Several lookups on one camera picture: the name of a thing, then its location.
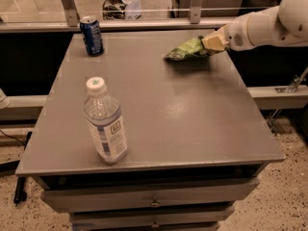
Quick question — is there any blue soda can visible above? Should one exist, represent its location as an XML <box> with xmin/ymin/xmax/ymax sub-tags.
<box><xmin>80</xmin><ymin>16</ymin><xmax>104</xmax><ymax>57</ymax></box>

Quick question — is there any metal railing frame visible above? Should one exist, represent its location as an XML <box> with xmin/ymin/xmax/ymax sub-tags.
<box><xmin>0</xmin><ymin>0</ymin><xmax>232</xmax><ymax>32</ymax></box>

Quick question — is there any grey drawer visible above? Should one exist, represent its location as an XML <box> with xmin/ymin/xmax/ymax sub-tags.
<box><xmin>41</xmin><ymin>177</ymin><xmax>259</xmax><ymax>213</ymax></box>
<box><xmin>70</xmin><ymin>206</ymin><xmax>234</xmax><ymax>231</ymax></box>

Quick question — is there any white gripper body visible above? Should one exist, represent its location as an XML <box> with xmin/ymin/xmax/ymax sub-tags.
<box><xmin>224</xmin><ymin>13</ymin><xmax>255</xmax><ymax>51</ymax></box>

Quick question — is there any white bag behind glass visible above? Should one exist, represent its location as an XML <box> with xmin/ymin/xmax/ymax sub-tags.
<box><xmin>102</xmin><ymin>0</ymin><xmax>141</xmax><ymax>20</ymax></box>

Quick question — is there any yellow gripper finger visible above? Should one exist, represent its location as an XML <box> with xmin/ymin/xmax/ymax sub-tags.
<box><xmin>202</xmin><ymin>35</ymin><xmax>229</xmax><ymax>52</ymax></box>
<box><xmin>208</xmin><ymin>25</ymin><xmax>228</xmax><ymax>38</ymax></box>

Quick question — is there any black cable on floor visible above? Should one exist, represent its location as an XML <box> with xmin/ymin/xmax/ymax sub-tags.
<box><xmin>0</xmin><ymin>128</ymin><xmax>34</xmax><ymax>206</ymax></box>

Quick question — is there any upper grey drawer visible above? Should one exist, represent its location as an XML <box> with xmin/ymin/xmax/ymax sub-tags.
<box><xmin>41</xmin><ymin>177</ymin><xmax>259</xmax><ymax>213</ymax></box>

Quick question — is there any green jalapeno chip bag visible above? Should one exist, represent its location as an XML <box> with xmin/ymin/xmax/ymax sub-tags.
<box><xmin>164</xmin><ymin>36</ymin><xmax>213</xmax><ymax>62</ymax></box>

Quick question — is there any clear plastic water bottle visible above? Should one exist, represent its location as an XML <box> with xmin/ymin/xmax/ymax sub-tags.
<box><xmin>83</xmin><ymin>77</ymin><xmax>128</xmax><ymax>164</ymax></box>

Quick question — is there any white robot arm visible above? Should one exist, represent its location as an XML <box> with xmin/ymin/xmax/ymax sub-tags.
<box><xmin>202</xmin><ymin>0</ymin><xmax>308</xmax><ymax>51</ymax></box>

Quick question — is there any lower grey drawer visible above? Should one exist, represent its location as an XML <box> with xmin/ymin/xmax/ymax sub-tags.
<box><xmin>70</xmin><ymin>206</ymin><xmax>234</xmax><ymax>231</ymax></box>

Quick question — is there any grey drawer cabinet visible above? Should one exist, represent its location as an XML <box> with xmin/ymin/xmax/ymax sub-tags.
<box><xmin>16</xmin><ymin>31</ymin><xmax>284</xmax><ymax>231</ymax></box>

